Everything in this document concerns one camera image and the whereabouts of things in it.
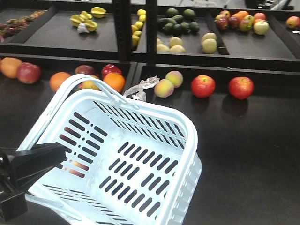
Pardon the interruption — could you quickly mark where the pale peach back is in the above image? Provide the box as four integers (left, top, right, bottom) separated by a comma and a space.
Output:
165, 70, 183, 88

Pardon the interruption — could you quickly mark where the orange far right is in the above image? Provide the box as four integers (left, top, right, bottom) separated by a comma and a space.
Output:
103, 72, 126, 93

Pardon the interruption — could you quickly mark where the pale peach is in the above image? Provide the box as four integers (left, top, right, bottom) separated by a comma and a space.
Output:
165, 70, 183, 88
154, 79, 174, 98

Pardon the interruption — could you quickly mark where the white garlic bulb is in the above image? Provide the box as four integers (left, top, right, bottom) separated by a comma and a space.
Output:
77, 23, 90, 34

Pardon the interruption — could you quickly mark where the red green apple back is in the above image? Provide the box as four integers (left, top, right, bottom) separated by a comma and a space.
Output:
75, 65, 96, 75

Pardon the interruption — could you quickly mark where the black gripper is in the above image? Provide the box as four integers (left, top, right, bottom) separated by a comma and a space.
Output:
0, 142, 68, 222

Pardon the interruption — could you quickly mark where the pale peach front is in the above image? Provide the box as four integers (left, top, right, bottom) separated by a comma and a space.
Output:
154, 79, 174, 98

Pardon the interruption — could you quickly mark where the avocado pile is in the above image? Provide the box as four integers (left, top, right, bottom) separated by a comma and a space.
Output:
157, 8, 200, 36

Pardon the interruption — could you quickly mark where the black wood produce display table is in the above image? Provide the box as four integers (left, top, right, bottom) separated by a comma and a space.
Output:
20, 75, 143, 225

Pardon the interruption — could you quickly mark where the orange middle right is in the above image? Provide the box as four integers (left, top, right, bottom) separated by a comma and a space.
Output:
49, 72, 71, 92

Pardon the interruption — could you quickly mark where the cherry tomato vine pile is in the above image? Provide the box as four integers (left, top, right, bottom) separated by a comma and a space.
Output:
0, 10, 47, 43

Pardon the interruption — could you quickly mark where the yellow starfruit pile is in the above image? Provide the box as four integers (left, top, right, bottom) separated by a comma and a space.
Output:
69, 7, 106, 33

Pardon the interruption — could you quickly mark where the red apple table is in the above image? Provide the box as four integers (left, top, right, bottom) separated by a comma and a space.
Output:
228, 77, 254, 100
191, 75, 216, 98

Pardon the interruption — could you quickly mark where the red bell pepper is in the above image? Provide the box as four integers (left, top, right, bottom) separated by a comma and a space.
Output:
101, 64, 122, 78

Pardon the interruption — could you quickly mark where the lemon pile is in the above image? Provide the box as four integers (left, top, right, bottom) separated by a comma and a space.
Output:
131, 9, 147, 48

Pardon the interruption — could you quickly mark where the red apple front right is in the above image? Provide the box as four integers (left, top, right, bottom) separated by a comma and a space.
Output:
60, 127, 93, 178

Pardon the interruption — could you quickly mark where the pink red apple back row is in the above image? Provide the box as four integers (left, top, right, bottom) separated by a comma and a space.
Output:
17, 62, 42, 84

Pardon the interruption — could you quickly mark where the light blue plastic basket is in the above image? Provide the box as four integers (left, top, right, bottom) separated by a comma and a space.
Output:
18, 75, 202, 225

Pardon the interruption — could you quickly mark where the black shelf upright post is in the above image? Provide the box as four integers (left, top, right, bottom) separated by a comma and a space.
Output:
112, 0, 132, 61
146, 0, 158, 65

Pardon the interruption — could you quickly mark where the black upper display shelf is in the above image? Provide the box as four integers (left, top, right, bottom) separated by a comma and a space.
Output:
0, 0, 300, 72

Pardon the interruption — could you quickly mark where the black shelf upright post right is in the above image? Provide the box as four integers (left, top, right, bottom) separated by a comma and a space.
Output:
146, 0, 158, 65

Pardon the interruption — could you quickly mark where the mango and apple pile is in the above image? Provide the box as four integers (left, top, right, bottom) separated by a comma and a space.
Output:
214, 10, 270, 35

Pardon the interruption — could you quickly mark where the pale pear pile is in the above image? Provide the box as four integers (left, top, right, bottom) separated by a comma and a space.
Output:
157, 32, 226, 54

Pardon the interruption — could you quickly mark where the red apple right table left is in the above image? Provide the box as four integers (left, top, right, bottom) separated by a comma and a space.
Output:
191, 75, 216, 98

